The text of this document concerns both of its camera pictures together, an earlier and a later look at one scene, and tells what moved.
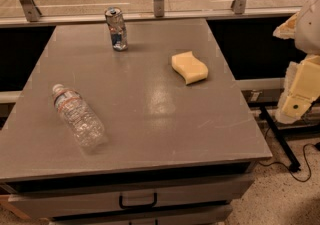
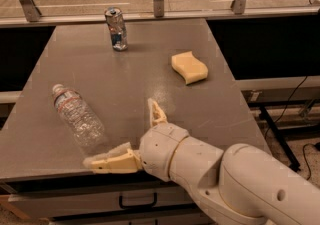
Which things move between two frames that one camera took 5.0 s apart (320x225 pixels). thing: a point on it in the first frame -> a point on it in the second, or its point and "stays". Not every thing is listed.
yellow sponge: x=189 y=67 stays
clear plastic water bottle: x=79 y=116 stays
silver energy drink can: x=117 y=28 stays
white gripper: x=309 y=30 -> x=160 y=150
